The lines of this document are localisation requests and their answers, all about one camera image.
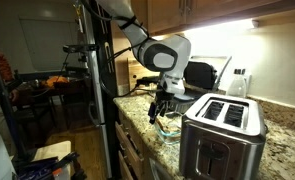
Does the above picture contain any light wooden stool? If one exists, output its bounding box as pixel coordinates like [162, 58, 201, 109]
[33, 140, 73, 168]

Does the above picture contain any bright under-cabinet light strip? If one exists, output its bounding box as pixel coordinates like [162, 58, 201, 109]
[183, 19, 260, 38]

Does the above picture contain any orange object on table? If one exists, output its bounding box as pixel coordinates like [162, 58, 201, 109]
[41, 75, 70, 89]

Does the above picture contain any clear glass baking dish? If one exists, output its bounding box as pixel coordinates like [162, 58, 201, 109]
[152, 111, 185, 145]

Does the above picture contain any person in white shirt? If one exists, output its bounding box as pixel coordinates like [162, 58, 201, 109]
[0, 49, 21, 154]

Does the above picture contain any wooden cutting board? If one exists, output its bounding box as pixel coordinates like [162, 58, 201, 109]
[126, 56, 165, 97]

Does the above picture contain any wooden drawer base cabinet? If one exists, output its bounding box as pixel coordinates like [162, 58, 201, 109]
[114, 109, 155, 180]

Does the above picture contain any black stereo camera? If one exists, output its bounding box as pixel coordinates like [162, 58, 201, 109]
[62, 44, 97, 54]

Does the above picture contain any dark wooden dining table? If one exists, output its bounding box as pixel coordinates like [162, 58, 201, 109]
[6, 68, 91, 134]

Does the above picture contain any wooden upper cabinet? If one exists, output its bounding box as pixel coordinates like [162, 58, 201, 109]
[146, 0, 295, 35]

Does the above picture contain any curved silver dishwasher handle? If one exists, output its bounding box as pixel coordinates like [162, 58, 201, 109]
[149, 158, 165, 180]

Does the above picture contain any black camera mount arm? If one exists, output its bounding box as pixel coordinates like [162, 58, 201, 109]
[64, 53, 90, 74]

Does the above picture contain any blue black bar clamp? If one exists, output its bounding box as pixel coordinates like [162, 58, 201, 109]
[16, 151, 88, 180]

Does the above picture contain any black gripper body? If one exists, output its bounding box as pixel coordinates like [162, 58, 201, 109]
[153, 91, 174, 108]

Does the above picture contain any black metal frame bar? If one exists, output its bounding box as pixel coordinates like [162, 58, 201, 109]
[0, 33, 25, 162]

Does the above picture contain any stainless steel two-slot toaster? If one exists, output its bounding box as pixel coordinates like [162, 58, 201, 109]
[179, 93, 267, 180]

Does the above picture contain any dark wooden chair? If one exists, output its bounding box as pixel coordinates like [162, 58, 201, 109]
[53, 78, 95, 130]

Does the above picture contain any black panini press grill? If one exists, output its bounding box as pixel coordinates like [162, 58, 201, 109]
[166, 55, 233, 114]

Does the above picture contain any stainless steel refrigerator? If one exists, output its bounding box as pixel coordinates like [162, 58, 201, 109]
[81, 0, 121, 179]

